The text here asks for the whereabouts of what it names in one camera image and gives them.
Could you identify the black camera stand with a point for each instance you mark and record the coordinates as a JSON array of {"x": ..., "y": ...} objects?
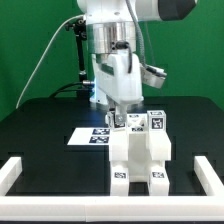
[{"x": 79, "y": 29}]

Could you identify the white chair back frame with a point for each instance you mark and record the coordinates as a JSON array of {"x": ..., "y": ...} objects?
[{"x": 136, "y": 141}]

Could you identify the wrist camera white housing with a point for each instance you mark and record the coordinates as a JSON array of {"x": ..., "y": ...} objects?
[{"x": 153, "y": 76}]

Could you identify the white U-shaped fence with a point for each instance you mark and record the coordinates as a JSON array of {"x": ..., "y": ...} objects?
[{"x": 209, "y": 207}]

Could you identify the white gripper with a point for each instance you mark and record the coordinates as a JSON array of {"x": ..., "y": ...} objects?
[{"x": 118, "y": 84}]

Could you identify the white tagged cube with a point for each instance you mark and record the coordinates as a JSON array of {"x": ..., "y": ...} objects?
[
  {"x": 156, "y": 120},
  {"x": 114, "y": 121}
]

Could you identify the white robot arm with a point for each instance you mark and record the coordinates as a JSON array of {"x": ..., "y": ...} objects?
[{"x": 116, "y": 44}]

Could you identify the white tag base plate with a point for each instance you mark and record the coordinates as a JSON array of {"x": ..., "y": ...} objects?
[{"x": 90, "y": 136}]

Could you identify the white chair seat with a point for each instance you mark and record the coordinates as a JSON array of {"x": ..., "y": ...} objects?
[{"x": 139, "y": 169}]

